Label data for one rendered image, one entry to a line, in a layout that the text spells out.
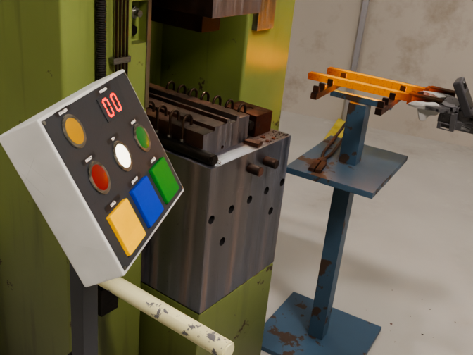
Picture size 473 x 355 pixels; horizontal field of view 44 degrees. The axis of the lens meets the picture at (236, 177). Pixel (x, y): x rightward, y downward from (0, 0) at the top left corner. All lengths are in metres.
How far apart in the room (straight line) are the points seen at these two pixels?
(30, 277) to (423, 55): 3.68
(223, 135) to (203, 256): 0.33
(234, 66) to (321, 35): 3.03
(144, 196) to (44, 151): 0.23
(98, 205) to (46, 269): 0.67
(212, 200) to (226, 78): 0.50
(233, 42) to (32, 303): 0.95
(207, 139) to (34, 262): 0.56
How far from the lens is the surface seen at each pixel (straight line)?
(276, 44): 1.96
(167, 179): 1.18
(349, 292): 2.74
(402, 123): 4.91
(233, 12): 1.49
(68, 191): 0.94
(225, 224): 1.62
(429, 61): 4.78
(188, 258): 1.64
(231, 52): 1.85
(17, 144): 0.95
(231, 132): 1.61
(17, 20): 1.43
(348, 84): 1.99
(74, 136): 0.97
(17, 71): 1.47
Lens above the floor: 1.51
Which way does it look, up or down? 24 degrees down
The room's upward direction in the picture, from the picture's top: 6 degrees clockwise
